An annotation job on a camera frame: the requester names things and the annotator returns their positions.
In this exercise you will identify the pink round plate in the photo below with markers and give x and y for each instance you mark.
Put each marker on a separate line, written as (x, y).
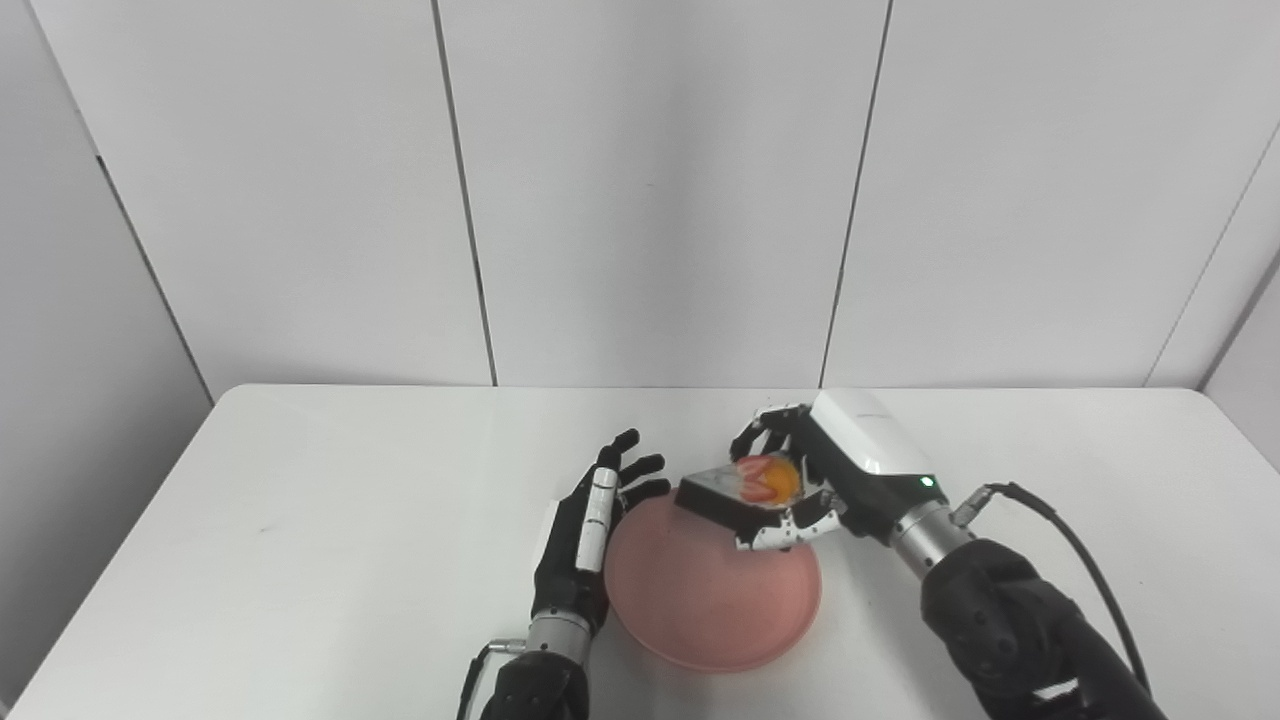
(712, 590)

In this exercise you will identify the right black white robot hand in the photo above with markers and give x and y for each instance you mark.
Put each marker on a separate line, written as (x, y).
(860, 470)

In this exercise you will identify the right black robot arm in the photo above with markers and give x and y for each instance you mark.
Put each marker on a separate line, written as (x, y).
(1010, 620)

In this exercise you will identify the chocolate cake slice with fruit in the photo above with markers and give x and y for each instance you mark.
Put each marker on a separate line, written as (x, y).
(735, 490)

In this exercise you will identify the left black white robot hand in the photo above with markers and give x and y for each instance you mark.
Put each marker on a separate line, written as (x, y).
(585, 545)

